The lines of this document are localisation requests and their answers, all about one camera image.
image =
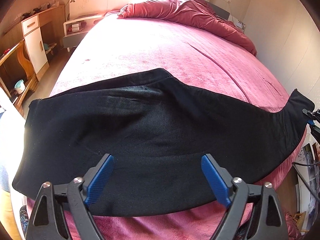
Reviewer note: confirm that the white nightstand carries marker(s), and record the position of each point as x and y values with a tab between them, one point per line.
75	33

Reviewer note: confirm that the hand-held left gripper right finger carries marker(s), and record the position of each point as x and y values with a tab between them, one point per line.
216	180

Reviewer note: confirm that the red duvet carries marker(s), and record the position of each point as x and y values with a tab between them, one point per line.
200	15

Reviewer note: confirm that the wooden desk with white cabinet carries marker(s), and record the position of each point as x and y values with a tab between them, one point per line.
33	45

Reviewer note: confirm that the red and white box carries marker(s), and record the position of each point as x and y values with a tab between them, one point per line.
75	26

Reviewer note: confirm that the white floral headboard panel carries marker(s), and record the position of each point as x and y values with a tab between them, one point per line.
242	26
87	1

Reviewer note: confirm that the floral dark cloth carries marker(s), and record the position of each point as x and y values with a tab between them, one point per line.
25	218

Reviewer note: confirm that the white and teal cup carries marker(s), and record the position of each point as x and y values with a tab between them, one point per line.
20	87

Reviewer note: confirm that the printed picture board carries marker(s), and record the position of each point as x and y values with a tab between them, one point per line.
310	170

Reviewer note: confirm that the wooden side table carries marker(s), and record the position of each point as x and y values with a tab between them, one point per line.
21	60

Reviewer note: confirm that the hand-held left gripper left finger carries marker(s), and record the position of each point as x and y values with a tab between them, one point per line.
100	177

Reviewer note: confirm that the teal bowl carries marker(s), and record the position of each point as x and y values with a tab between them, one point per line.
46	46

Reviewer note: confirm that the black pants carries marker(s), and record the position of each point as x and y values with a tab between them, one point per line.
150	130

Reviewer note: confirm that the pink bed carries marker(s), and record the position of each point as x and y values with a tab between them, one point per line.
162	47

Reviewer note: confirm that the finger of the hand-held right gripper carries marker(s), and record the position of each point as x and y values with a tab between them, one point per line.
313	126
308	112

